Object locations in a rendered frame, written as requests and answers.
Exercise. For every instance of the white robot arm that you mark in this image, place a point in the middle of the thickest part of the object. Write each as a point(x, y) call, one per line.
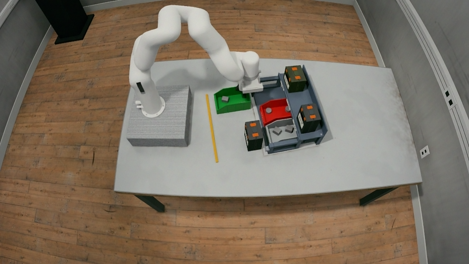
point(231, 64)

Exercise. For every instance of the green bin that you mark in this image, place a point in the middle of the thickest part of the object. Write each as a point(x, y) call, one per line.
point(236, 101)

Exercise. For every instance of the red open bin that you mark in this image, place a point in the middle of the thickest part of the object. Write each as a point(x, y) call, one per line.
point(278, 111)

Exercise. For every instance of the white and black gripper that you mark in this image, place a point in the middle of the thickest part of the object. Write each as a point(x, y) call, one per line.
point(242, 83)

